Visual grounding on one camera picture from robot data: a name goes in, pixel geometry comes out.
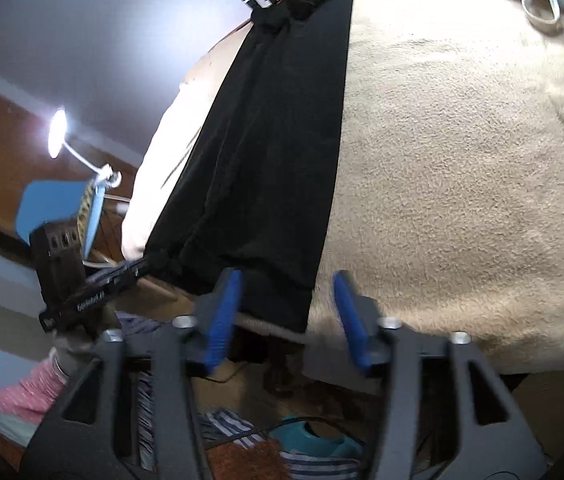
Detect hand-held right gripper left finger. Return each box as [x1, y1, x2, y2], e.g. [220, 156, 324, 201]
[24, 267, 245, 480]

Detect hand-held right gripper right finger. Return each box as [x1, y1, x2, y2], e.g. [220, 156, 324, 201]
[332, 270, 548, 480]

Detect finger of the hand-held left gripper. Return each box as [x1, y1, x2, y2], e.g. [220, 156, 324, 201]
[112, 252, 179, 287]

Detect black pants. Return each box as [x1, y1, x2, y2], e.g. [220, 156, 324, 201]
[144, 0, 358, 334]

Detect person's left forearm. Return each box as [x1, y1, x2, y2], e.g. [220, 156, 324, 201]
[0, 310, 124, 443]

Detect blue striped cloth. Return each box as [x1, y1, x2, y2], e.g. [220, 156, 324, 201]
[134, 372, 360, 480]

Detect teal slipper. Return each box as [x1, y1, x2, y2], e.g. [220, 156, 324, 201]
[268, 415, 364, 461]

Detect white desk lamp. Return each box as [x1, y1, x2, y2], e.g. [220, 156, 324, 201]
[46, 106, 123, 191]

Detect orange brown mat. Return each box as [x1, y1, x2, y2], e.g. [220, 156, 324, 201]
[204, 437, 295, 480]

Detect beige fleece blanket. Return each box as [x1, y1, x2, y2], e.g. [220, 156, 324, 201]
[121, 0, 564, 377]

